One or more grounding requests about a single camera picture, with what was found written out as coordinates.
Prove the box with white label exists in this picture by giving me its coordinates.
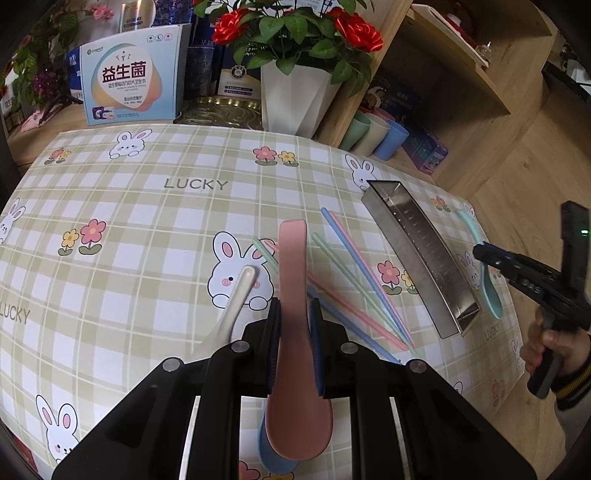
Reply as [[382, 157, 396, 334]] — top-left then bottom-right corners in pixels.
[[217, 65, 264, 100]]

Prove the blue plastic spoon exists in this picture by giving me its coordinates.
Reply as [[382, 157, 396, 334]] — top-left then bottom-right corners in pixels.
[[257, 415, 298, 474]]

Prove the beige plastic spoon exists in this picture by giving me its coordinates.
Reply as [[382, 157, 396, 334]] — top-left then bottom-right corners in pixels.
[[187, 265, 257, 361]]

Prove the green cup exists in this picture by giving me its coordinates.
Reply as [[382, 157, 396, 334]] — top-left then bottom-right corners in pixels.
[[341, 111, 372, 153]]

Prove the checked rabbit print tablecloth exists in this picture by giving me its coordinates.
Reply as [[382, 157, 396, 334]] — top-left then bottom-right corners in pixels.
[[0, 122, 520, 480]]

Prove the dark blue tall box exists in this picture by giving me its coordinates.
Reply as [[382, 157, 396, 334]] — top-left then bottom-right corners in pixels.
[[187, 21, 227, 100]]

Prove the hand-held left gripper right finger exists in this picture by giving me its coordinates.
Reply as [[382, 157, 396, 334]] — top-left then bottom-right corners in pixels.
[[308, 298, 539, 480]]

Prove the gold patterned tray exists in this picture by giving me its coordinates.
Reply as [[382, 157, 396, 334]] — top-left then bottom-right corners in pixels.
[[178, 97, 264, 132]]

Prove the dark box with moon picture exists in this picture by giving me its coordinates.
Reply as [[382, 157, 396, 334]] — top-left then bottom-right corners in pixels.
[[367, 76, 391, 114]]

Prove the artificial red rose plant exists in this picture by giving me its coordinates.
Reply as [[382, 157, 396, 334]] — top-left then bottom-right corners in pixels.
[[191, 0, 384, 86]]

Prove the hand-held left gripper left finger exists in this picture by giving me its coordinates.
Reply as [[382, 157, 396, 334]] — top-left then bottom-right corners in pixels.
[[51, 298, 282, 480]]

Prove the person's right forearm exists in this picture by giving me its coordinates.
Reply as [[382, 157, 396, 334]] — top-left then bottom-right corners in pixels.
[[551, 355, 591, 457]]

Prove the pink artificial flower plant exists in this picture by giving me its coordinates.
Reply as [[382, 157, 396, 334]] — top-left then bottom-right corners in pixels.
[[0, 0, 116, 121]]

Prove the dark blue printed box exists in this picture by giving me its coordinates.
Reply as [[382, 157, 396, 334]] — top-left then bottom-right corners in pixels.
[[385, 85, 426, 127]]

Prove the teal plastic spoon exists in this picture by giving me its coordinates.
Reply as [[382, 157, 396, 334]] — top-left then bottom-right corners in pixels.
[[455, 208, 503, 320]]

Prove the blue and white printed box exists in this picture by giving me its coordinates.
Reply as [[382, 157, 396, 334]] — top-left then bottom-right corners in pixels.
[[79, 24, 183, 126]]

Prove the person's right hand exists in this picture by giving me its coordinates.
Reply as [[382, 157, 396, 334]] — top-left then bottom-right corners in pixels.
[[519, 318, 591, 384]]

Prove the white faceted flower pot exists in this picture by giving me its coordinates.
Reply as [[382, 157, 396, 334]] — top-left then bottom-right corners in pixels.
[[261, 62, 340, 139]]

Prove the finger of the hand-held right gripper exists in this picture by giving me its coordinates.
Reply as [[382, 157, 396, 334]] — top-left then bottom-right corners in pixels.
[[472, 243, 522, 280]]

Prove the pink plastic spoon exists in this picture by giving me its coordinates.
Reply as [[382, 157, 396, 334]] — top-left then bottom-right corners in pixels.
[[264, 220, 334, 461]]

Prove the wooden shelf unit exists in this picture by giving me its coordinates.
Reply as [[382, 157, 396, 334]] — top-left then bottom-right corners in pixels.
[[314, 0, 591, 195]]

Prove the purple printed box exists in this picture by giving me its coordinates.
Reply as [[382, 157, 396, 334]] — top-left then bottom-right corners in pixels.
[[402, 127, 450, 174]]

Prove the beige cup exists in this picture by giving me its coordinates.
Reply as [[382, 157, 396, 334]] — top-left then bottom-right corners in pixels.
[[358, 115, 393, 158]]

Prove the blue cup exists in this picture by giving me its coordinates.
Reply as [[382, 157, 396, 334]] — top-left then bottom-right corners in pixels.
[[373, 121, 409, 161]]

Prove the stainless steel utensil tray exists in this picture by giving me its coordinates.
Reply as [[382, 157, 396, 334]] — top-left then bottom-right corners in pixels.
[[361, 180, 482, 340]]

